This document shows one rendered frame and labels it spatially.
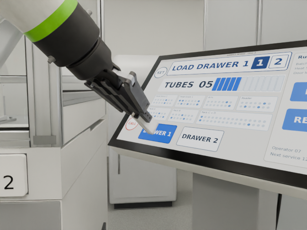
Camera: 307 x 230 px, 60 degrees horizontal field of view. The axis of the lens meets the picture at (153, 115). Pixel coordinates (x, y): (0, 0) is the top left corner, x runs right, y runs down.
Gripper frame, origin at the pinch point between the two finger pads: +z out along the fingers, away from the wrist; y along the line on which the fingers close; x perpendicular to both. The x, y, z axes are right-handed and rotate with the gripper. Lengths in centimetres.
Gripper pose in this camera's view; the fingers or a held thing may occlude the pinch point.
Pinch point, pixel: (145, 119)
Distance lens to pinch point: 56.5
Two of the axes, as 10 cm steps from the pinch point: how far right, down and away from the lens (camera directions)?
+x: -4.3, 8.1, -4.0
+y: -7.5, -0.6, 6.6
